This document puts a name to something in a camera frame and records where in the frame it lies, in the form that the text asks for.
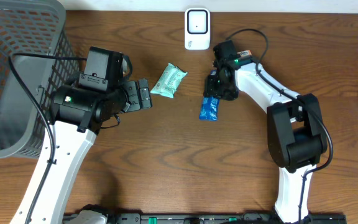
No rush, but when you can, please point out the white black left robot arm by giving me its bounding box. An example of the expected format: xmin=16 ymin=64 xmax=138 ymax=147
xmin=11 ymin=79 xmax=152 ymax=223

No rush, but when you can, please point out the blue Oreo cookie pack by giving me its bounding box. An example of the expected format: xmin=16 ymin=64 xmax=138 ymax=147
xmin=199 ymin=70 xmax=220 ymax=121

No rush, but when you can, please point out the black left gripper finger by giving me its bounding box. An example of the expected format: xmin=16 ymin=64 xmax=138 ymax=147
xmin=138 ymin=78 xmax=152 ymax=109
xmin=126 ymin=81 xmax=140 ymax=112

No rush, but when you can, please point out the small orange carton box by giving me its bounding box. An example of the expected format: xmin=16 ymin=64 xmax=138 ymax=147
xmin=237 ymin=50 xmax=252 ymax=59

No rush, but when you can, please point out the white barcode scanner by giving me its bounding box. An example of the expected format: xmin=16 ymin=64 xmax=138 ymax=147
xmin=185 ymin=7 xmax=211 ymax=50

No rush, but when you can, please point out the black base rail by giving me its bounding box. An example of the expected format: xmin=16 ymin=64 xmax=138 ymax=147
xmin=62 ymin=203 xmax=347 ymax=224

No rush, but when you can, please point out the grey plastic basket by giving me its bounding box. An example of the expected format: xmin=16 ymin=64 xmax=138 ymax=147
xmin=0 ymin=0 xmax=80 ymax=159

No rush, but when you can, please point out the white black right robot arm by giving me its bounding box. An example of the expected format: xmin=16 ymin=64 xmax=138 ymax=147
xmin=204 ymin=55 xmax=333 ymax=223

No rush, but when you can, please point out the mint green wipes pack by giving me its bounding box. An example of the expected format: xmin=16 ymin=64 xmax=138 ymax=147
xmin=150 ymin=63 xmax=188 ymax=98

